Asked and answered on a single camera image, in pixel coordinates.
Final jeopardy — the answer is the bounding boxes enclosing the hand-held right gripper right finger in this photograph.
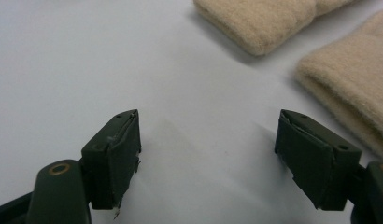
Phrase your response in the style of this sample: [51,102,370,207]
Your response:
[274,108,363,212]

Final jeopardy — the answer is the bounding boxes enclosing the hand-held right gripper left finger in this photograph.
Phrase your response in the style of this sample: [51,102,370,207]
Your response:
[80,108,143,211]

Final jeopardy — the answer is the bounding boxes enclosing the beige glove with orange fingers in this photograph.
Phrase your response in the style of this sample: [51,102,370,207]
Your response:
[192,0,360,58]
[293,8,383,161]

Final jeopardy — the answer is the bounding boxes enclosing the pale blue table mat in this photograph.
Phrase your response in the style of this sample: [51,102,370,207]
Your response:
[0,0,383,224]

